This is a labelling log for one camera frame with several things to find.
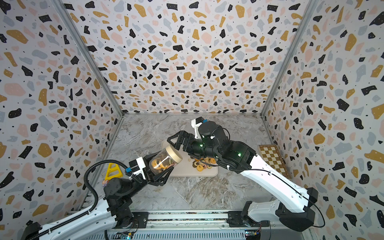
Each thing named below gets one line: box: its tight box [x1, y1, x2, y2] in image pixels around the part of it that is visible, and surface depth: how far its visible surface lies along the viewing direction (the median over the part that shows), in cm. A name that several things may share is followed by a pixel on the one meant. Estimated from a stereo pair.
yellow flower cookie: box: [196, 164, 204, 172], surface depth 94 cm
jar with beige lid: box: [149, 145, 183, 175], surface depth 57 cm
